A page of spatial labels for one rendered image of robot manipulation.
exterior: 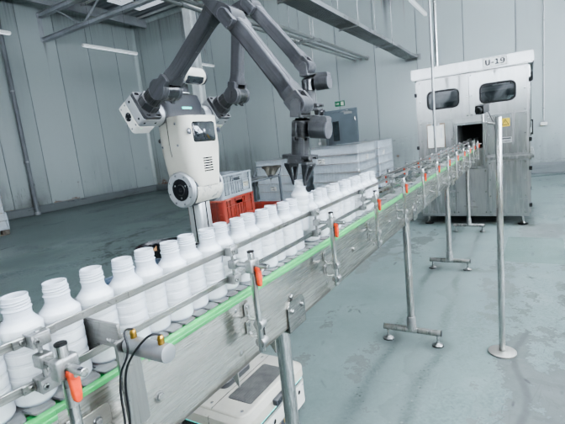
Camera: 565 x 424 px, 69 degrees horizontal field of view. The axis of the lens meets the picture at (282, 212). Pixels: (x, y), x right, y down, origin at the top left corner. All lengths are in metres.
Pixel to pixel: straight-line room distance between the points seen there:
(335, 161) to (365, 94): 4.32
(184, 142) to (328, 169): 6.50
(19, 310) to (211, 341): 0.40
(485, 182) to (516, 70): 1.39
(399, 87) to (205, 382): 11.16
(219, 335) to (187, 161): 0.99
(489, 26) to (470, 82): 5.76
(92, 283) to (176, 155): 1.11
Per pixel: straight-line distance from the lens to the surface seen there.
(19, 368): 0.73
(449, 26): 11.74
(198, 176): 1.80
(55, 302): 0.74
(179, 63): 1.60
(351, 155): 7.94
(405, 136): 11.73
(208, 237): 0.95
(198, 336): 0.91
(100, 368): 0.81
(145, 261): 0.84
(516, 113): 5.87
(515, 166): 5.90
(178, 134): 1.79
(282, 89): 1.33
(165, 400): 0.88
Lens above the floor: 1.34
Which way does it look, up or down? 10 degrees down
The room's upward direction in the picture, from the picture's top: 6 degrees counter-clockwise
